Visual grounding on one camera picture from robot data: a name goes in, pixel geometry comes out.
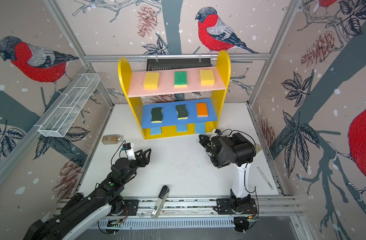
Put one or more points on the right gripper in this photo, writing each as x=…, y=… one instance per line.
x=205, y=140

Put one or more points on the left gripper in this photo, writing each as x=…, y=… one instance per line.
x=145, y=160

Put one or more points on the light blue sponge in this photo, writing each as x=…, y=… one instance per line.
x=181, y=128
x=200, y=128
x=155, y=131

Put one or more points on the orange sponge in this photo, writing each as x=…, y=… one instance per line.
x=202, y=110

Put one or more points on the dark green wavy sponge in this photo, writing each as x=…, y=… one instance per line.
x=182, y=112
x=156, y=115

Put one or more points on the green yellow sponge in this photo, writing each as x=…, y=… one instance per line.
x=180, y=79

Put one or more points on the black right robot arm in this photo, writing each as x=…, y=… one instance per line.
x=237, y=149

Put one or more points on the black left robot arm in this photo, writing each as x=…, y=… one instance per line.
x=82, y=211

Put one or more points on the blue lower shelf board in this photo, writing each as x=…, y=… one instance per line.
x=170, y=115

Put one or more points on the pink upper shelf board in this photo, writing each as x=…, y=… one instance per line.
x=133, y=83

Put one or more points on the seasoning jar left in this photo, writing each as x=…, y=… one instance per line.
x=112, y=139

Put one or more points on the seasoning jar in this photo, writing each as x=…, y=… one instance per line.
x=258, y=148
x=112, y=139

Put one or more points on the black silver handheld tool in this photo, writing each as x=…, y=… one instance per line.
x=160, y=201

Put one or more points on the seasoning jar right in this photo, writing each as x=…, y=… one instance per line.
x=258, y=148

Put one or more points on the clear plastic ruler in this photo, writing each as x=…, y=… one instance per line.
x=265, y=178

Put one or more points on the black vent panel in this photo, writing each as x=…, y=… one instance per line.
x=174, y=64

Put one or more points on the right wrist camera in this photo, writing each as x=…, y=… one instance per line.
x=216, y=133

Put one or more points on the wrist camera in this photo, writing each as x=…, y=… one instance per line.
x=216, y=133
x=129, y=150

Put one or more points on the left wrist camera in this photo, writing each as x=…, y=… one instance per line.
x=129, y=150

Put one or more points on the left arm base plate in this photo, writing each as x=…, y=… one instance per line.
x=125, y=208

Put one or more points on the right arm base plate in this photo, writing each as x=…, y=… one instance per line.
x=225, y=207

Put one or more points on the perforated aluminium rail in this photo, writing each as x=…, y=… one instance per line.
x=164, y=223

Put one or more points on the yellow shelf frame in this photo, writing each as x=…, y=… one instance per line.
x=218, y=98

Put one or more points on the white wire mesh basket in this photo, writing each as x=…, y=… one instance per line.
x=61, y=119

